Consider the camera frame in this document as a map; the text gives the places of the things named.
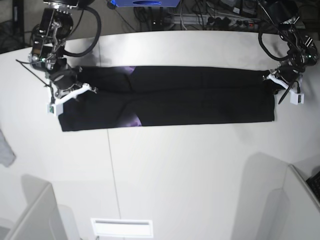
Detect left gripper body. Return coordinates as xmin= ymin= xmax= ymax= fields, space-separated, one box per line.
xmin=273 ymin=61 xmax=304 ymax=87

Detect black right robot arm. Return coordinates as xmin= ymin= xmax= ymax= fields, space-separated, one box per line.
xmin=17 ymin=0 xmax=102 ymax=99

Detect white partition lower right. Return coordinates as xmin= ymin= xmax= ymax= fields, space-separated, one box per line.
xmin=256 ymin=165 xmax=320 ymax=240

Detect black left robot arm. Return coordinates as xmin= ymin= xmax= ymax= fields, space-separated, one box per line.
xmin=258 ymin=0 xmax=320 ymax=84

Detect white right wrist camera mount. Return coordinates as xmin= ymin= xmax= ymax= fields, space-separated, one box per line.
xmin=46 ymin=83 xmax=98 ymax=117

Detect black keyboard at right edge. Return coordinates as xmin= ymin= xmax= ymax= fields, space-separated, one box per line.
xmin=306 ymin=172 xmax=320 ymax=201

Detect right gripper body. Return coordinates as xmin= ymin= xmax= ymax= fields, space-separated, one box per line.
xmin=45 ymin=59 xmax=83 ymax=97

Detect white partition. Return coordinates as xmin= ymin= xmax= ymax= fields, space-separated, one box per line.
xmin=256 ymin=165 xmax=320 ymax=240
xmin=0 ymin=173 xmax=80 ymax=240

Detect black T-shirt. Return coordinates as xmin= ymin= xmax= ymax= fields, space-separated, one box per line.
xmin=58 ymin=66 xmax=275 ymax=132

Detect grey cloth at left edge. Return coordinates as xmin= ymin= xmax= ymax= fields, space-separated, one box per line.
xmin=0 ymin=131 xmax=16 ymax=168

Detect blue box at top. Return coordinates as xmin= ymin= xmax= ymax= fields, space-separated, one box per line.
xmin=111 ymin=0 xmax=180 ymax=8

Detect white partition lower left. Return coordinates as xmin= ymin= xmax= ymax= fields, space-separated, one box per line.
xmin=0 ymin=173 xmax=80 ymax=240

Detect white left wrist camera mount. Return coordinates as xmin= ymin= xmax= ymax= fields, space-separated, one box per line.
xmin=262 ymin=70 xmax=305 ymax=105

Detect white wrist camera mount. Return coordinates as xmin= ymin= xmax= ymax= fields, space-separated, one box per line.
xmin=262 ymin=70 xmax=305 ymax=105
xmin=46 ymin=83 xmax=98 ymax=117

